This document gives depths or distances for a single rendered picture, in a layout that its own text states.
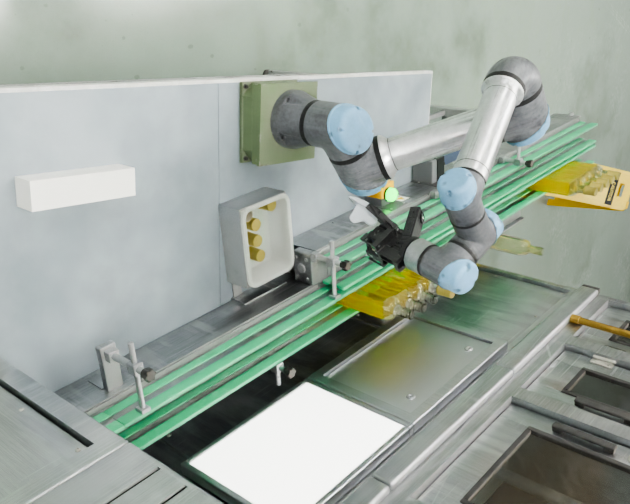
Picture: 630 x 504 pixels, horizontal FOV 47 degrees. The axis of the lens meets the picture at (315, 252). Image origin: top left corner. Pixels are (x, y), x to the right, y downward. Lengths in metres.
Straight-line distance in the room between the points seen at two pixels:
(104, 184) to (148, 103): 0.23
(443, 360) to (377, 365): 0.18
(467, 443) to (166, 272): 0.83
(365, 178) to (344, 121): 0.18
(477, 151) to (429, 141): 0.30
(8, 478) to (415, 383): 1.05
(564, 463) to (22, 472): 1.14
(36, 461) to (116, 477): 0.16
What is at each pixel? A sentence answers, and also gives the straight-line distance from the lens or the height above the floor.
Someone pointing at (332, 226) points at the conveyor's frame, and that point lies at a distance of 2.15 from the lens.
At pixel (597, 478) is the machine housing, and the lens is 1.76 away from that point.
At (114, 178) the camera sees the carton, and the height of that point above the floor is 0.81.
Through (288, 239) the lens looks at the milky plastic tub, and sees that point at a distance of 1.96.
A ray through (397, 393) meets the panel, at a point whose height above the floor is 1.21.
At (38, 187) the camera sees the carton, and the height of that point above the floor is 0.81.
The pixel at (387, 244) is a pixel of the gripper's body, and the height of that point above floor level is 1.22.
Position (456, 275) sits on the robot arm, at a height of 1.43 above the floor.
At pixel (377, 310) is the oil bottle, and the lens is 1.99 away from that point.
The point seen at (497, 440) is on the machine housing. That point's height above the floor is 1.48.
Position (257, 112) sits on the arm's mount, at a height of 0.82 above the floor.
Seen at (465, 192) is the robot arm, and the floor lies 1.43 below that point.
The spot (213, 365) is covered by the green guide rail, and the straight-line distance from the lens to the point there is 1.73.
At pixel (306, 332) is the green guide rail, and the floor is 0.93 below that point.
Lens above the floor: 2.12
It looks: 39 degrees down
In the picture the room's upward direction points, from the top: 106 degrees clockwise
